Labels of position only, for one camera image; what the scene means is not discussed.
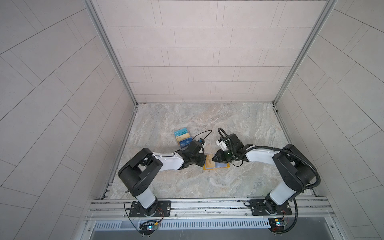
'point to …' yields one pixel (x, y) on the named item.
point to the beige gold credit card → (210, 163)
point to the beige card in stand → (180, 138)
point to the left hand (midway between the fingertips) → (209, 157)
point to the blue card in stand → (185, 142)
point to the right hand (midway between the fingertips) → (212, 160)
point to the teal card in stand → (180, 132)
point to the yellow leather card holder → (204, 168)
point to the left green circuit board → (152, 227)
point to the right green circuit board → (276, 224)
